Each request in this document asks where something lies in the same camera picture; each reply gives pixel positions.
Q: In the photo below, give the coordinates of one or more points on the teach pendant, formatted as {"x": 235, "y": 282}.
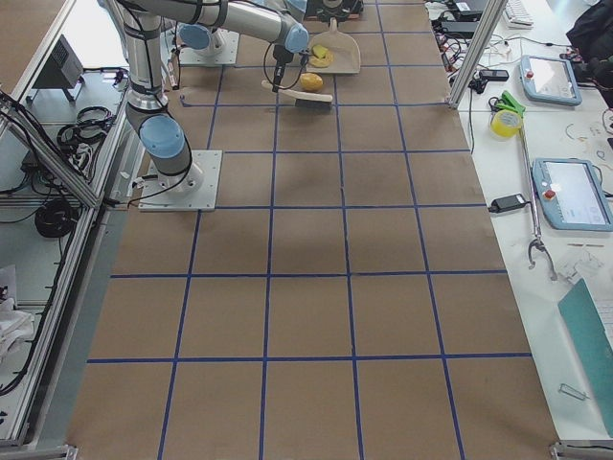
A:
{"x": 549, "y": 80}
{"x": 571, "y": 195}

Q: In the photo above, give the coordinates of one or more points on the green clip tool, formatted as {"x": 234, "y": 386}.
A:
{"x": 506, "y": 101}

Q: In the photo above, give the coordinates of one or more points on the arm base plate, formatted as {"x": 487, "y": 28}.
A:
{"x": 199, "y": 47}
{"x": 198, "y": 191}

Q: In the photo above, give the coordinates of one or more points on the yellow green sponge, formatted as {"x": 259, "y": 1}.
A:
{"x": 319, "y": 51}

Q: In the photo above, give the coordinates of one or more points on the metal reacher grabber tool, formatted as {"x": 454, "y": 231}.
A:
{"x": 536, "y": 244}

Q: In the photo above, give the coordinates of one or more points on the near teach pendant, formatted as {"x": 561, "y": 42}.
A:
{"x": 571, "y": 195}

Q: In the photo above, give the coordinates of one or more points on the aluminium frame post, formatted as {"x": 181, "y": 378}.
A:
{"x": 490, "y": 18}

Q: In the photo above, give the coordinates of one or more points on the beige hand brush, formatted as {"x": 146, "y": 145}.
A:
{"x": 301, "y": 98}

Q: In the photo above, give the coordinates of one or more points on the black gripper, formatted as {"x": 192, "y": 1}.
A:
{"x": 280, "y": 63}

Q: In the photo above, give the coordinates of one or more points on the black power adapter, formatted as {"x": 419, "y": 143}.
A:
{"x": 507, "y": 203}

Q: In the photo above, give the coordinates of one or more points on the beige plastic dustpan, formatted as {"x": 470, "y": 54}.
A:
{"x": 347, "y": 59}

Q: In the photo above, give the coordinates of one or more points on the far teach pendant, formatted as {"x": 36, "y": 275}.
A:
{"x": 549, "y": 80}

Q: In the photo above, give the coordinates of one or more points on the green cutting mat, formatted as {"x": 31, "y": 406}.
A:
{"x": 584, "y": 325}

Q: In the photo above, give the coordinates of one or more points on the croissant bread piece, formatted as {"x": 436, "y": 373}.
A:
{"x": 324, "y": 61}

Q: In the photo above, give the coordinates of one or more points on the grey electronics box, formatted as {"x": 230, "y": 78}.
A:
{"x": 62, "y": 71}

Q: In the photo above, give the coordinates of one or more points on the orange-yellow bread roll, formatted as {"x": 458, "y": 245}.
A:
{"x": 311, "y": 82}

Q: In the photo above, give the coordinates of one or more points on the yellow tape roll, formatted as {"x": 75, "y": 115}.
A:
{"x": 505, "y": 123}

